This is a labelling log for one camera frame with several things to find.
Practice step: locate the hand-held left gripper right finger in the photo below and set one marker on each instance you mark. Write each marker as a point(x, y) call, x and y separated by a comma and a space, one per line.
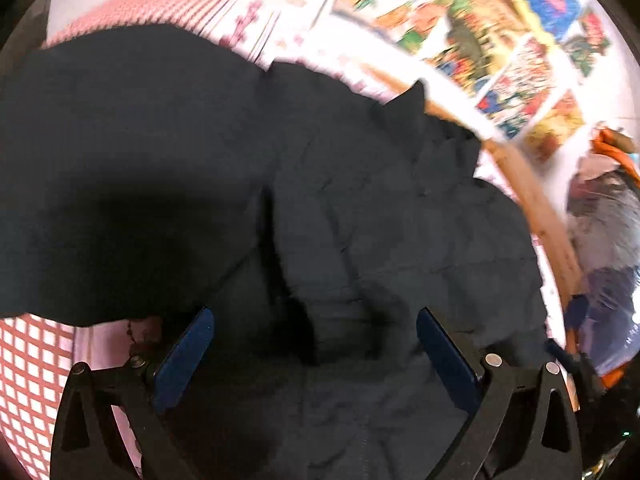
point(447, 360)

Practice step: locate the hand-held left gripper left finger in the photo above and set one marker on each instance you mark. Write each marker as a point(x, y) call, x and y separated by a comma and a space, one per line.
point(182, 360)

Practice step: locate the black jacket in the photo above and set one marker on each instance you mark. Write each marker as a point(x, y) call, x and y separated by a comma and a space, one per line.
point(350, 210)

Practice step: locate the clear plastic bag of clothes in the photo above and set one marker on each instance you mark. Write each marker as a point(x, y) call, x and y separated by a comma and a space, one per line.
point(607, 260)

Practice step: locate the red checkered blanket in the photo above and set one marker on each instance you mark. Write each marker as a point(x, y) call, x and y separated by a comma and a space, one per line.
point(30, 385)

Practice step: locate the orange cloth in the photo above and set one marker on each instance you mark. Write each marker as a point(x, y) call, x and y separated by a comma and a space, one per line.
point(617, 147)

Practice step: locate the pink patterned bed sheet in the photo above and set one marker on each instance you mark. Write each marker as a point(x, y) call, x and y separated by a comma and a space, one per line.
point(295, 45)

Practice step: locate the wooden bed frame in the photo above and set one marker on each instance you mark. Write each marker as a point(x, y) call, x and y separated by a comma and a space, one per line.
point(540, 210)

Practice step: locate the yellow bear wall poster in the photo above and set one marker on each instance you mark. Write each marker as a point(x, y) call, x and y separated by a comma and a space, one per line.
point(555, 125)

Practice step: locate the buildings and dragon wall poster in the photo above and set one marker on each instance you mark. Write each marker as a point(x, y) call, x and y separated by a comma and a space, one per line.
point(520, 90)

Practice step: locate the landscape wall poster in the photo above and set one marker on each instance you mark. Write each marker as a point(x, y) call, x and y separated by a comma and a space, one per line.
point(480, 40)

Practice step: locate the red-haired figure wall poster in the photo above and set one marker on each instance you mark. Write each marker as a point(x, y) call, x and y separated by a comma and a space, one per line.
point(587, 42)

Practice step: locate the fruit juice wall poster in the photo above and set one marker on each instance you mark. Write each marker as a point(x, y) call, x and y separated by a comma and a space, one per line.
point(400, 0)

